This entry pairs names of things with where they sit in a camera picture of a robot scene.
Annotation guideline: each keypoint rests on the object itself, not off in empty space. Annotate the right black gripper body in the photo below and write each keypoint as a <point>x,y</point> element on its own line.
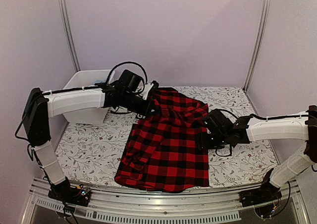
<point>218,140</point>

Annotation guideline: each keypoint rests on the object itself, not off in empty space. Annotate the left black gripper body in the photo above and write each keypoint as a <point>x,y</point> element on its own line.
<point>129,103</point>

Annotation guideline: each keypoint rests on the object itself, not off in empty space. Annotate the red black plaid shirt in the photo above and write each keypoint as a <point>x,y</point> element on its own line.
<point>161,153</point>

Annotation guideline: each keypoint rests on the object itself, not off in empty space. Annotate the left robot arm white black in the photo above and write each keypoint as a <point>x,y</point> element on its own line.
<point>42,106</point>

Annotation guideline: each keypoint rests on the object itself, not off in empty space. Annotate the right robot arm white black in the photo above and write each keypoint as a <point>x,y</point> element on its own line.
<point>251,128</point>

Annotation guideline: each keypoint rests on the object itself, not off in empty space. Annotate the light blue shirt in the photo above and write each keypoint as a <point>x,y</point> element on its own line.
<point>99,81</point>

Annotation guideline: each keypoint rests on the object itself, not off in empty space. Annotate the floral patterned table cloth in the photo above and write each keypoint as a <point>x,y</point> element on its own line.
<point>91,154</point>

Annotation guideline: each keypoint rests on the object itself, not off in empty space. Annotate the white plastic bin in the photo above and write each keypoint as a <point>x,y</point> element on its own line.
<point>87,116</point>

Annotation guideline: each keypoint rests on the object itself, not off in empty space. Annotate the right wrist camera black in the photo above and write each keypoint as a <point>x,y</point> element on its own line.
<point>216,121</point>

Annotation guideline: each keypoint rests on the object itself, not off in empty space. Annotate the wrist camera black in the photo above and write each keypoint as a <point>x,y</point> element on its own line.
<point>128,82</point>
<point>216,121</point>

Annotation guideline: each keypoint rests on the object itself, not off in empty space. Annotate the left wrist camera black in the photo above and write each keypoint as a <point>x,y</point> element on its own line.
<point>128,82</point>

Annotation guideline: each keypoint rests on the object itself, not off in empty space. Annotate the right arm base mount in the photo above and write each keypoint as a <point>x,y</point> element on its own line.
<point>265,193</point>

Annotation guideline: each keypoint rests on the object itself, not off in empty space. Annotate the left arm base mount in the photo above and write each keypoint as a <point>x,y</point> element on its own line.
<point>78,195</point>

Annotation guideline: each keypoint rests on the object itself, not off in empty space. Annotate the perforated metal cable tray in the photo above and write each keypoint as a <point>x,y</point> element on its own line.
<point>154,208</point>

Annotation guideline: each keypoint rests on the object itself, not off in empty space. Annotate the right aluminium frame post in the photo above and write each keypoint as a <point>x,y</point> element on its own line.
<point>259,38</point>

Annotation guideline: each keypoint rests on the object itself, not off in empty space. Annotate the aluminium frame post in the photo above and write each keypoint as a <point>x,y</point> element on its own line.
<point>68,34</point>
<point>259,38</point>

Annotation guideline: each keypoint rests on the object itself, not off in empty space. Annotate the aluminium front rail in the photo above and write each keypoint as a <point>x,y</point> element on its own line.
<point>38,194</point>

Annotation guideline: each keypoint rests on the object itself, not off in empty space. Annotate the left aluminium frame post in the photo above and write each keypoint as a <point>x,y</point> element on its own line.
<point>68,34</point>

